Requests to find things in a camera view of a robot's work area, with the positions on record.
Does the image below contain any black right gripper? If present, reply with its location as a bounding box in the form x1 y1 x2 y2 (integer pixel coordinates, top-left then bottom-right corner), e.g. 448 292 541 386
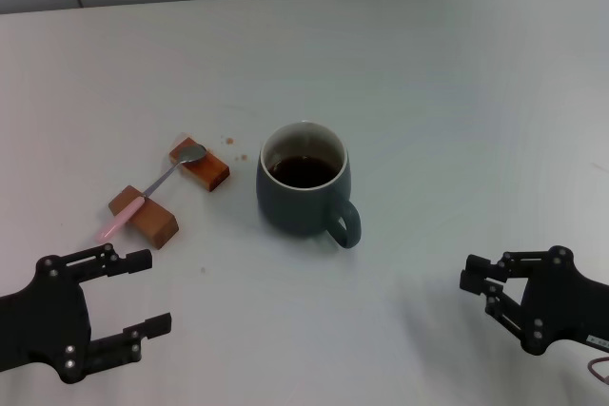
459 243 609 357

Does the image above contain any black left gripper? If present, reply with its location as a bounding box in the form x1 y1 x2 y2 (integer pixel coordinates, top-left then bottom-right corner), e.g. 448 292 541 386
0 242 173 385

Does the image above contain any pink handled metal spoon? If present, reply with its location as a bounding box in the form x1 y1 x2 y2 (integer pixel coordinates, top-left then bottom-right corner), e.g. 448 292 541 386
96 143 208 242

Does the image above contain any dark grey ceramic cup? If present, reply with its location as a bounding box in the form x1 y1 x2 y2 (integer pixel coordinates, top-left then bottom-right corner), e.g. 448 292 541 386
255 120 363 250

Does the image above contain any wooden block with arch notch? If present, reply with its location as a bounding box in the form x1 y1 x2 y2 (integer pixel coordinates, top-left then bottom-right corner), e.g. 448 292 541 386
108 184 180 251

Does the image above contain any solid rectangular wooden block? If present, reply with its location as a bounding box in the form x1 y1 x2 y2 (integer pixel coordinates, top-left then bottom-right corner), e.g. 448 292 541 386
168 136 231 193

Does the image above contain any dark coffee liquid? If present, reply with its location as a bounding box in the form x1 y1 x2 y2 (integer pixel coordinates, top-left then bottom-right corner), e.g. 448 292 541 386
265 154 342 191

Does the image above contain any thin right gripper cable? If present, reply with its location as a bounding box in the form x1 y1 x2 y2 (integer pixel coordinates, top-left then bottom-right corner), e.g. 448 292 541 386
586 355 609 384

